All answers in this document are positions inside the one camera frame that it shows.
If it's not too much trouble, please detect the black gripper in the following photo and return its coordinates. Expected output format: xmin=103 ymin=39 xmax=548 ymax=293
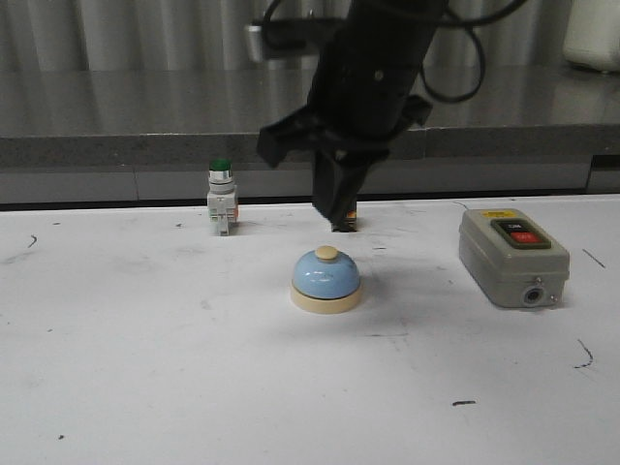
xmin=257 ymin=1 xmax=448 ymax=233

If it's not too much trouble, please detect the green pilot lamp switch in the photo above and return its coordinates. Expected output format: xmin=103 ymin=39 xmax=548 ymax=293
xmin=206 ymin=158 xmax=238 ymax=236

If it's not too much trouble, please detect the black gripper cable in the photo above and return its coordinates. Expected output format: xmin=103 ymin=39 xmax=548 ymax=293
xmin=261 ymin=0 xmax=529 ymax=104

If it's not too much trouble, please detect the grey pleated curtain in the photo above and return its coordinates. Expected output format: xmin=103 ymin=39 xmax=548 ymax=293
xmin=1 ymin=1 xmax=572 ymax=72

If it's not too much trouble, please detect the grey on off switch box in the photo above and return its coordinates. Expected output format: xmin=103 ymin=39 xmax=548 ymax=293
xmin=458 ymin=209 xmax=570 ymax=308

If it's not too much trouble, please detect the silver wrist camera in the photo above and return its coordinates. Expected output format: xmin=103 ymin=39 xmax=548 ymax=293
xmin=244 ymin=17 xmax=345 ymax=63

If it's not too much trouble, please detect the black selector switch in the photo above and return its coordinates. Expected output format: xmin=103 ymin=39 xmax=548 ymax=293
xmin=331 ymin=201 xmax=357 ymax=233

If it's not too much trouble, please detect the grey stone counter ledge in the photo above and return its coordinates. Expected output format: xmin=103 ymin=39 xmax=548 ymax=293
xmin=1 ymin=66 xmax=619 ymax=204

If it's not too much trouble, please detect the blue service bell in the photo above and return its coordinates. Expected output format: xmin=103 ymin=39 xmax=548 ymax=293
xmin=291 ymin=245 xmax=362 ymax=315

